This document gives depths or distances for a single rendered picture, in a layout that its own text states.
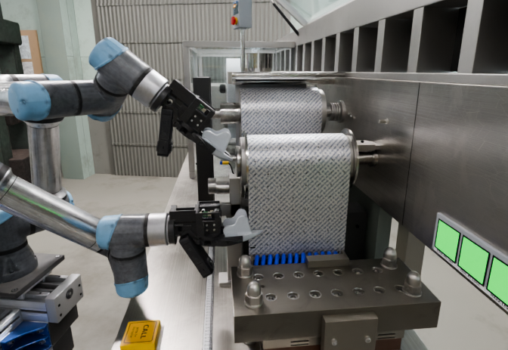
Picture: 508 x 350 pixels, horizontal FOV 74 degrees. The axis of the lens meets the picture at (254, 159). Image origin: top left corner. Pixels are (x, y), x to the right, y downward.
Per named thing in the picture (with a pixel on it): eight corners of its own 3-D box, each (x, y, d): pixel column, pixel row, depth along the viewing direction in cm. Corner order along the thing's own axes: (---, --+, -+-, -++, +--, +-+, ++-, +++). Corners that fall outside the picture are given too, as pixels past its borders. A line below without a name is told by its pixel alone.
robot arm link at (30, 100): (-49, 75, 89) (15, 69, 59) (0, 74, 97) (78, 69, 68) (-39, 118, 92) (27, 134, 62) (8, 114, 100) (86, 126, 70)
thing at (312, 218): (249, 259, 81) (248, 187, 76) (343, 254, 83) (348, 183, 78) (249, 260, 80) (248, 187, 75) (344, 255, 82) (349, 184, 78)
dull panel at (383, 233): (263, 134, 303) (263, 107, 297) (267, 134, 303) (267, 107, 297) (370, 290, 88) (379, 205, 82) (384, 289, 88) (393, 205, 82)
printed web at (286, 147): (240, 230, 121) (238, 86, 108) (304, 227, 123) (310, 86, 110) (249, 301, 83) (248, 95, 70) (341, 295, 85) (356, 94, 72)
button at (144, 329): (129, 329, 75) (128, 320, 74) (161, 327, 75) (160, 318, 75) (120, 355, 68) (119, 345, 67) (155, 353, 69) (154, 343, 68)
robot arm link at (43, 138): (17, 224, 117) (1, 69, 96) (63, 211, 129) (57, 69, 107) (32, 243, 111) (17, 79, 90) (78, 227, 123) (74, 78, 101)
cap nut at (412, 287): (398, 286, 69) (401, 267, 68) (415, 285, 69) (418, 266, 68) (407, 298, 65) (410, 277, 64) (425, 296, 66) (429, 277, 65)
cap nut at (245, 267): (236, 269, 75) (236, 251, 74) (252, 268, 75) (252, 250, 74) (236, 279, 71) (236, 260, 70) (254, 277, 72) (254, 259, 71)
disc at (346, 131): (333, 178, 92) (336, 124, 88) (335, 178, 92) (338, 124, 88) (354, 197, 77) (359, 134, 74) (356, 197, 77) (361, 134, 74)
